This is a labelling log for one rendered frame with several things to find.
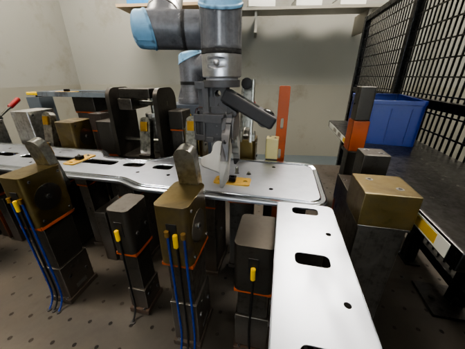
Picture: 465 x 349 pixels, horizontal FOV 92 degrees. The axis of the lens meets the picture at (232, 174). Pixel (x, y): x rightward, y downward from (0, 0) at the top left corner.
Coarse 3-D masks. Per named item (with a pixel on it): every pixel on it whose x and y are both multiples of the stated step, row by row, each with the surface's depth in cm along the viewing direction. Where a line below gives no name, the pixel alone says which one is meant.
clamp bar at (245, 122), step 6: (246, 78) 59; (246, 84) 59; (252, 84) 62; (246, 90) 63; (252, 90) 62; (246, 96) 64; (252, 96) 62; (240, 114) 64; (240, 120) 65; (246, 120) 65; (252, 120) 64; (240, 126) 65; (246, 126) 66; (252, 126) 65; (240, 132) 66; (240, 138) 66
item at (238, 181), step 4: (232, 176) 52; (236, 176) 52; (216, 180) 52; (228, 180) 51; (232, 180) 51; (236, 180) 52; (240, 180) 52; (244, 180) 52; (248, 180) 52; (228, 184) 50; (232, 184) 50; (236, 184) 50; (240, 184) 50; (244, 184) 50; (248, 184) 50
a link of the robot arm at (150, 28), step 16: (160, 0) 47; (176, 0) 50; (144, 16) 44; (160, 16) 45; (176, 16) 45; (144, 32) 45; (160, 32) 45; (176, 32) 46; (144, 48) 49; (160, 48) 49; (176, 48) 49
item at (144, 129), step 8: (144, 120) 71; (152, 120) 73; (144, 128) 71; (152, 128) 73; (144, 136) 72; (152, 136) 73; (144, 144) 73; (152, 144) 74; (144, 152) 73; (152, 152) 74
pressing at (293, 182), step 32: (0, 160) 65; (32, 160) 65; (96, 160) 66; (128, 160) 65; (160, 160) 65; (256, 160) 64; (160, 192) 49; (224, 192) 47; (256, 192) 47; (288, 192) 47; (320, 192) 48
